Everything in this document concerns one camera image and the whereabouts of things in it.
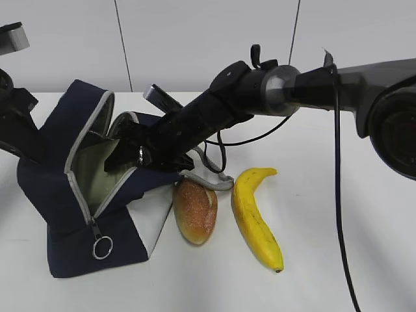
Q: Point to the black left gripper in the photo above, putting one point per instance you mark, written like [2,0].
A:
[19,134]

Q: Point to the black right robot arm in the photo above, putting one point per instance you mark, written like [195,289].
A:
[381,96]

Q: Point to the brown bread roll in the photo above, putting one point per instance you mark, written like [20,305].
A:
[195,209]

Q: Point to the navy blue lunch bag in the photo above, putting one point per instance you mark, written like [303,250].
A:
[97,220]

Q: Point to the yellow banana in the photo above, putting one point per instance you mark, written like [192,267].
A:
[254,229]

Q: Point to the green lidded food container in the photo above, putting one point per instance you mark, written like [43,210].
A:
[100,184]

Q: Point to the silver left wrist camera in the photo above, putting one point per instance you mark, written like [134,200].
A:
[13,38]

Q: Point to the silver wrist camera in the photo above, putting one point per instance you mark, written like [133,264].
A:
[13,38]
[162,100]

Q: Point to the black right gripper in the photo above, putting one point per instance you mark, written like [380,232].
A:
[163,145]

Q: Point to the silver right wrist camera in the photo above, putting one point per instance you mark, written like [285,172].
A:
[162,100]

